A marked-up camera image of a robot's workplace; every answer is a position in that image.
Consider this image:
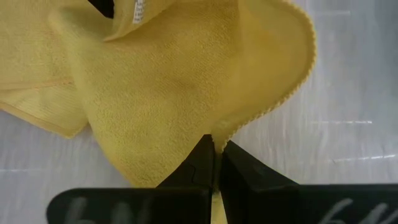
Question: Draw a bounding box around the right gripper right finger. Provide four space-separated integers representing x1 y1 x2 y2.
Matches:
219 139 398 224

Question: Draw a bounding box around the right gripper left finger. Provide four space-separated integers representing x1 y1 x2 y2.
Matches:
46 134 216 224

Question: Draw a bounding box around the yellow microfiber towel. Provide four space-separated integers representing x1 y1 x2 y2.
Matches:
0 0 317 224

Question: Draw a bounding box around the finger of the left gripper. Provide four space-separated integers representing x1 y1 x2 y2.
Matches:
88 0 115 19

